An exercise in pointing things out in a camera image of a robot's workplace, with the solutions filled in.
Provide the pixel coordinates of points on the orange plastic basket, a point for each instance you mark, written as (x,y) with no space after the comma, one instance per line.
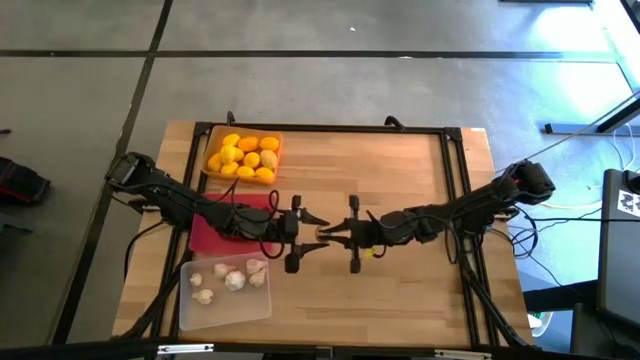
(215,145)

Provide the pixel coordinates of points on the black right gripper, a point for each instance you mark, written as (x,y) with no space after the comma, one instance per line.
(362,232)

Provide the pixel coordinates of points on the black bag red trim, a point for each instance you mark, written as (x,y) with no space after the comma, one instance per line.
(22,182)

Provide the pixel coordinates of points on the clear plastic basket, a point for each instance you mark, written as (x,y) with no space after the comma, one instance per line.
(225,310)

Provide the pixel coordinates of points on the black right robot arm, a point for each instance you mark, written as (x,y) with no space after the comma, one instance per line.
(475,205)

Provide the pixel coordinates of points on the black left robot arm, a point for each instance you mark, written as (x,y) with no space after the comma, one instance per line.
(190,205)

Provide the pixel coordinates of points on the pale yellow lemon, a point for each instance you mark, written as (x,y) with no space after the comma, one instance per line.
(268,159)

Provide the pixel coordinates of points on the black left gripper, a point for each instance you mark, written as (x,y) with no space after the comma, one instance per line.
(291,230)

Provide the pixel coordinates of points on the white cup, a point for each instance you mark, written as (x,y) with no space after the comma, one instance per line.
(539,320)

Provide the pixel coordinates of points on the black computer cart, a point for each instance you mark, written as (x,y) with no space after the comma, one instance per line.
(620,250)

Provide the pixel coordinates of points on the yellow tag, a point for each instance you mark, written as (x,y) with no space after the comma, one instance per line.
(369,252)

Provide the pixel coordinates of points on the pink plastic basket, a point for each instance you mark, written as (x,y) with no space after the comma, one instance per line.
(210,240)

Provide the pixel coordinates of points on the grey metal stand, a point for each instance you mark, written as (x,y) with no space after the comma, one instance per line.
(590,127)

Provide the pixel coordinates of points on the orange-yellow lemon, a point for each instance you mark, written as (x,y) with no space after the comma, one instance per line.
(214,163)

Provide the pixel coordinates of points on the black metal table frame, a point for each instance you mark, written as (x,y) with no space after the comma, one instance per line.
(325,128)

